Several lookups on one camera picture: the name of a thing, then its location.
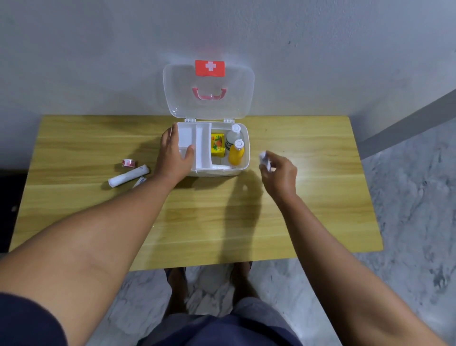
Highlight person's right hand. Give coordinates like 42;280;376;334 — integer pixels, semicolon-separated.
258;150;298;203

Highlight person's left hand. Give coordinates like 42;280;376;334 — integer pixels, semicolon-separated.
153;123;195;189

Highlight large white bandage roll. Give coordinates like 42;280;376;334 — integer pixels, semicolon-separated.
108;164;151;189

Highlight small yellow medicine box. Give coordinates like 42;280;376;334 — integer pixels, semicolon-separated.
210;133;226;158

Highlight yellow liquid bottle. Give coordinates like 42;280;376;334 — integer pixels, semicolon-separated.
228;139;246;166

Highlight clear bottle with white cap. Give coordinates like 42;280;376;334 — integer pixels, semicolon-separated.
225;124;243;152

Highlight white first aid box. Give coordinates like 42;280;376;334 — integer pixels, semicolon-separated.
162;59;256;177

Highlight person's left forearm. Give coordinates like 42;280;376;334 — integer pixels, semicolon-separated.
0;174;175;346

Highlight person's right forearm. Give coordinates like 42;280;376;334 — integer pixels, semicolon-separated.
279;192;449;346

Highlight person's right foot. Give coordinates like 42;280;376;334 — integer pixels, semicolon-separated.
230;262;259;304

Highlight person's foot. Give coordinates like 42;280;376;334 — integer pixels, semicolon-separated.
164;268;188;318
230;262;259;304

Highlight person's left foot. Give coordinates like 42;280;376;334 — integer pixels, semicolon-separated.
164;268;188;318

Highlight grey shorts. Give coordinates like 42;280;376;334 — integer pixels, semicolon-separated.
228;298;296;334

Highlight black chair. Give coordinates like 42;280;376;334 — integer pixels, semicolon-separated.
0;169;29;254

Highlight dark blue shirt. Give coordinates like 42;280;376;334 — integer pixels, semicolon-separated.
0;292;304;346

